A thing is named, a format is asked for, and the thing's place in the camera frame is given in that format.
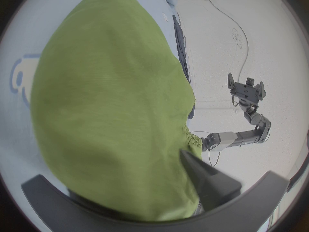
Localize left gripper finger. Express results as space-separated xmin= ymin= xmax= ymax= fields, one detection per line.
xmin=258 ymin=81 xmax=267 ymax=102
xmin=227 ymin=73 xmax=236 ymax=92
xmin=179 ymin=149 xmax=242 ymax=213

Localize bed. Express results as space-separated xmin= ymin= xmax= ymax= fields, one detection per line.
xmin=0 ymin=0 xmax=309 ymax=232

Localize green shorts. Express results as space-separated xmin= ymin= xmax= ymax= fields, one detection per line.
xmin=30 ymin=0 xmax=204 ymax=222

